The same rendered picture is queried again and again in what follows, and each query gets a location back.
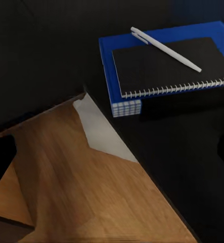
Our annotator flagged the folder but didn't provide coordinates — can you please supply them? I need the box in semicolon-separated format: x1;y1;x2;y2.
99;21;224;118

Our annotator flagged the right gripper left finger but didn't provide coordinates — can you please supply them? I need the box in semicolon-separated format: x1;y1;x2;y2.
0;135;17;180

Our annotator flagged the pen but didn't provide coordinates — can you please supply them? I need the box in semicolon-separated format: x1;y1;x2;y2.
131;27;201;72

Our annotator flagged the notebook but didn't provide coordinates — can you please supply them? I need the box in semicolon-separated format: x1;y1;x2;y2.
112;37;224;99

